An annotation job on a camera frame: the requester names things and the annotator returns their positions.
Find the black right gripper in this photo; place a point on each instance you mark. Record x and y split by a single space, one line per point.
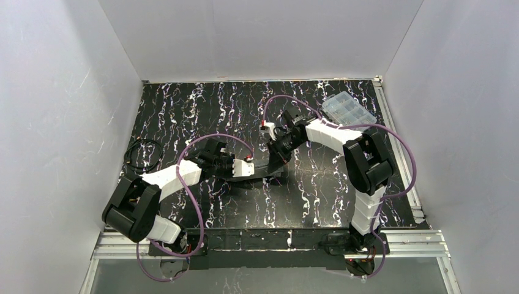
278 155

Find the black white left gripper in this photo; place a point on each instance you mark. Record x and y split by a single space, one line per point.
240 173

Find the grey fabric napkin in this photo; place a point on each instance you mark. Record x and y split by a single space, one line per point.
261 170

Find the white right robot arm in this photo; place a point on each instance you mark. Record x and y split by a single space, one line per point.
368 163

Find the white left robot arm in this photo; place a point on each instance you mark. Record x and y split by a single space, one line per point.
133 209

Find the clear plastic screw box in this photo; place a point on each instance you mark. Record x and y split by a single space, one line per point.
343 110

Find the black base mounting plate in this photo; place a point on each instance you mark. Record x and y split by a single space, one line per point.
329 261

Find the aluminium front frame rail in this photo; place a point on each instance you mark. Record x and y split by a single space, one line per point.
398 243

